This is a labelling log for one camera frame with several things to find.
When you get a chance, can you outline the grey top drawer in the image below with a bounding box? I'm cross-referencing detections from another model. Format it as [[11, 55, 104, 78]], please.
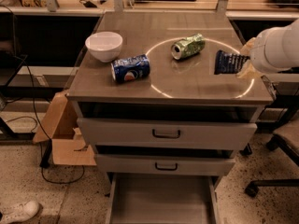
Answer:
[[78, 118, 257, 150]]

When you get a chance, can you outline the blue RXBAR snack bar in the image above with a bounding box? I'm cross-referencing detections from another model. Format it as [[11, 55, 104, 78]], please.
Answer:
[[214, 50, 249, 75]]

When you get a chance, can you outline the grey drawer cabinet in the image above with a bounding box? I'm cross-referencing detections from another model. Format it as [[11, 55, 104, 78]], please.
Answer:
[[65, 10, 275, 224]]

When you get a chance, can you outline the grey middle drawer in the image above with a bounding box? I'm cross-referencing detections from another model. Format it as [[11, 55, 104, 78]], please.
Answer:
[[95, 154, 235, 176]]

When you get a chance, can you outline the green crushed soda can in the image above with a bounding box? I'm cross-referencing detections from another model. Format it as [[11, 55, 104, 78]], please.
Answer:
[[171, 34, 206, 60]]

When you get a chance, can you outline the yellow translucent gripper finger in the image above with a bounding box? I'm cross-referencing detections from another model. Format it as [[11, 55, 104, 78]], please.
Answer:
[[240, 37, 255, 56], [236, 61, 263, 79]]

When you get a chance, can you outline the grey open bottom drawer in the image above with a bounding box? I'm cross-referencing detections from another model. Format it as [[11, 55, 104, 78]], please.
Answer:
[[105, 174, 221, 224]]

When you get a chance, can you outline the black office chair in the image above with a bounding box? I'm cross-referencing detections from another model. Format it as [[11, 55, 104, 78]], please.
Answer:
[[245, 115, 299, 198]]

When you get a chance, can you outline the dark side desk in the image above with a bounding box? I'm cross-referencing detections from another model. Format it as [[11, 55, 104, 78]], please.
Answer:
[[0, 40, 33, 141]]

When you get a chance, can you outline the blue crushed Pepsi can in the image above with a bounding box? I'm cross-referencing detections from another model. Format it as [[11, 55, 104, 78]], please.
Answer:
[[111, 54, 150, 83]]

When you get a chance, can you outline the white ceramic bowl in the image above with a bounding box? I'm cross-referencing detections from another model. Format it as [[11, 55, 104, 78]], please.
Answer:
[[85, 32, 123, 63]]

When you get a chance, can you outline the brown cardboard box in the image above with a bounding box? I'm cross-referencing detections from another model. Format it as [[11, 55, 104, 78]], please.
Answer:
[[33, 91, 96, 168]]

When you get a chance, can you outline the black floor cable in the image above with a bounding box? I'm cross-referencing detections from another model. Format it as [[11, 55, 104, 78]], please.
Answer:
[[0, 4, 86, 185]]

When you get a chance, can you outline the white sneaker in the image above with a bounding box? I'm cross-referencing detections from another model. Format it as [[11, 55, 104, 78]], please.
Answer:
[[0, 201, 39, 224]]

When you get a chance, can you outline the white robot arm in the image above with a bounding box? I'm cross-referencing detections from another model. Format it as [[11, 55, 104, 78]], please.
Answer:
[[236, 20, 299, 79]]

